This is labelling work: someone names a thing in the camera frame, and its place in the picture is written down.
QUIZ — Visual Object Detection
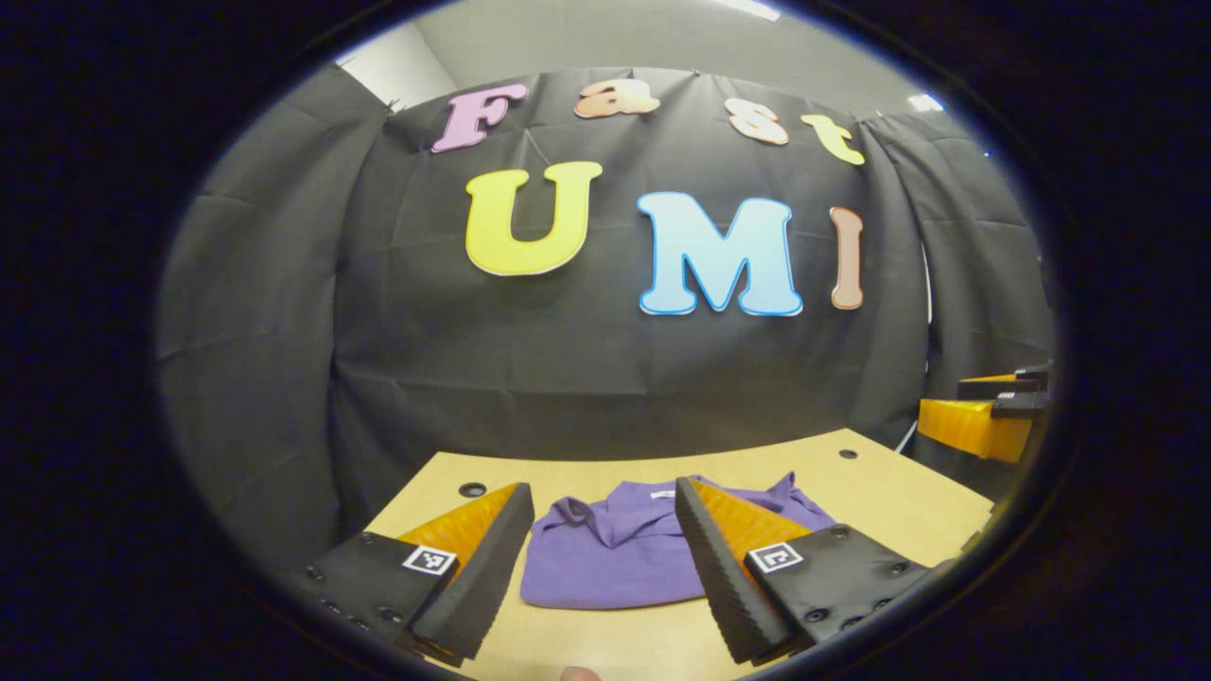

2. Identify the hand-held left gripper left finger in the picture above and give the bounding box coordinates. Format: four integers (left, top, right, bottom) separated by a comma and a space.
303, 482, 536, 668

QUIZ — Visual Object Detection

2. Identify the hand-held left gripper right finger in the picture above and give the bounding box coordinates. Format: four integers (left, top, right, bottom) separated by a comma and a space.
674, 476, 939, 665

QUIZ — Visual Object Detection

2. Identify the purple button shirt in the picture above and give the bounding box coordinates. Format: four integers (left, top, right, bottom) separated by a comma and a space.
519, 471, 839, 612

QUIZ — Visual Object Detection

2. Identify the black backdrop cloth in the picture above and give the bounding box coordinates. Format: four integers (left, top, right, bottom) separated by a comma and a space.
156, 64, 1056, 568

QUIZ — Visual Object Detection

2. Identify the white cable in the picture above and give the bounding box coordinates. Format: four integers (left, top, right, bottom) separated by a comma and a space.
892, 239, 936, 457

